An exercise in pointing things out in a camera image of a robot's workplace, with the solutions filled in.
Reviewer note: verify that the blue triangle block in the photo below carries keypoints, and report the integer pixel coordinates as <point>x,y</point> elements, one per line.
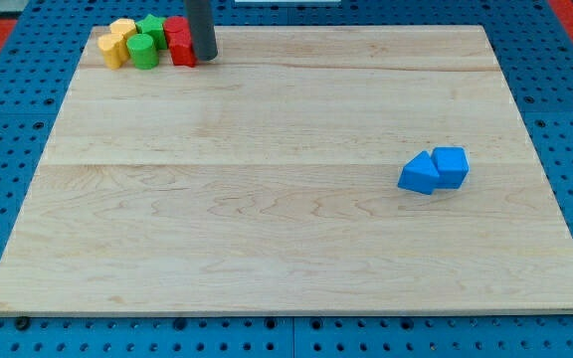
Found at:
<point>419,175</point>

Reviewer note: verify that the blue cube block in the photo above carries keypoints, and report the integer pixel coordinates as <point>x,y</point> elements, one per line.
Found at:
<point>452,166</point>

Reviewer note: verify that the light wooden board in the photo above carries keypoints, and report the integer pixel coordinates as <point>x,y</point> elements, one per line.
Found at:
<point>265,183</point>

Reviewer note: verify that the red star block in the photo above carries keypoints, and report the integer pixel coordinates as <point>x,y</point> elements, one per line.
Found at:
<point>181,49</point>

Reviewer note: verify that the red cylinder block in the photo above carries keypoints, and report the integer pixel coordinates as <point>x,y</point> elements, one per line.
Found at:
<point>175,27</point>

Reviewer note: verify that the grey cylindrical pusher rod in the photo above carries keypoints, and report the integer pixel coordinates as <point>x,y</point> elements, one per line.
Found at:
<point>202,29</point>

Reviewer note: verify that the green cylinder block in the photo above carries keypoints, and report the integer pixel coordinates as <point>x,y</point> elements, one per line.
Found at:
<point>143,52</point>

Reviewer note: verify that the green star block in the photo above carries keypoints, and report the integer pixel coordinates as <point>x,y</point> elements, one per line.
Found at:
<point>153,26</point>

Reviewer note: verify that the yellow front block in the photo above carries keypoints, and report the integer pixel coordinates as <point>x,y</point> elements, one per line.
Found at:
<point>113,49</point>

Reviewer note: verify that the yellow block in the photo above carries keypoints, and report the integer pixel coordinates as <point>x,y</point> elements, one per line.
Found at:
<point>113,49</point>
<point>123,28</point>

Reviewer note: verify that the yellow rear block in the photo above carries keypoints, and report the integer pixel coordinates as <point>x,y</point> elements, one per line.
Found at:
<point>123,28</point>

